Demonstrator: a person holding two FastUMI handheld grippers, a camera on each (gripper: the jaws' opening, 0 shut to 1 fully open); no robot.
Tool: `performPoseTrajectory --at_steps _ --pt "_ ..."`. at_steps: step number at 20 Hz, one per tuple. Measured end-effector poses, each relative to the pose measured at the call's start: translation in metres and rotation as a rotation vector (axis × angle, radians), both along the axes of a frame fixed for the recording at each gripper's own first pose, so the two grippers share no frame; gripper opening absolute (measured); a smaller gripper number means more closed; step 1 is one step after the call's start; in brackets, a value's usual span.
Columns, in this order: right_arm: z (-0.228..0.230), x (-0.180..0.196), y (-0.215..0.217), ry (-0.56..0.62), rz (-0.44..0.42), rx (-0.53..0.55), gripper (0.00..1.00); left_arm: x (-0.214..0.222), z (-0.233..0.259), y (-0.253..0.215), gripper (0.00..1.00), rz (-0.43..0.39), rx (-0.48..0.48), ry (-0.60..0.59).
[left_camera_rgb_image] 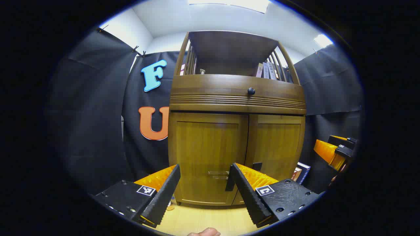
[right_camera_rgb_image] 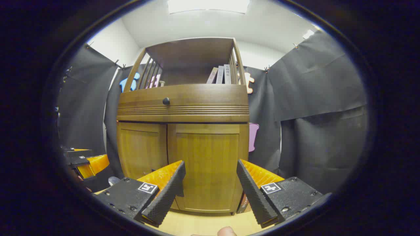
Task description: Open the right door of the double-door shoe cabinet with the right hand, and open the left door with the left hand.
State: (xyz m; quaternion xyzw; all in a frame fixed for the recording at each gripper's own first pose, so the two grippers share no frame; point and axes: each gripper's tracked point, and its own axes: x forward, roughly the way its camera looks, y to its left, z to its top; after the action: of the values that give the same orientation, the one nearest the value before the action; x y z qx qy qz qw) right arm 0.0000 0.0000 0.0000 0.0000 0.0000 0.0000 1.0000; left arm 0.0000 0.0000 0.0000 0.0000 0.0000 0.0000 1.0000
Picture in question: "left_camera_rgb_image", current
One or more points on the black round drawer knob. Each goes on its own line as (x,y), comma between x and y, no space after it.
(251,91)

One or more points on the small ceiling light panel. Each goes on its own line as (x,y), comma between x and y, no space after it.
(323,40)

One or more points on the grey book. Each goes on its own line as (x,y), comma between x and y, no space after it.
(266,70)
(272,70)

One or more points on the dark blue book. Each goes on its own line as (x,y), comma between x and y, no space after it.
(304,172)

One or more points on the red brown book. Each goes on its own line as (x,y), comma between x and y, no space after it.
(296,174)

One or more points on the wooden ribbed drawer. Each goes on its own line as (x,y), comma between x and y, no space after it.
(213,85)

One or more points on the wooden shoe cabinet door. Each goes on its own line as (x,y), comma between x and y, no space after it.
(203,144)
(279,141)

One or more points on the black backdrop cloth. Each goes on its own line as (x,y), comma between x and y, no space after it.
(92,114)

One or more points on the wooden double-door shoe cabinet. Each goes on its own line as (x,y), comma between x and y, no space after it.
(229,49)

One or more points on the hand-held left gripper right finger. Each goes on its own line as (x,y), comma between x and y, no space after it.
(249,196)

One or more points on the pale pink book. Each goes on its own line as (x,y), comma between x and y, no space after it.
(259,70)

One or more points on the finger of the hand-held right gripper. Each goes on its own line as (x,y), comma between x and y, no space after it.
(343,151)
(349,141)

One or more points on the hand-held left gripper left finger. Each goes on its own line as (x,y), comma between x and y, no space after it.
(162,196)

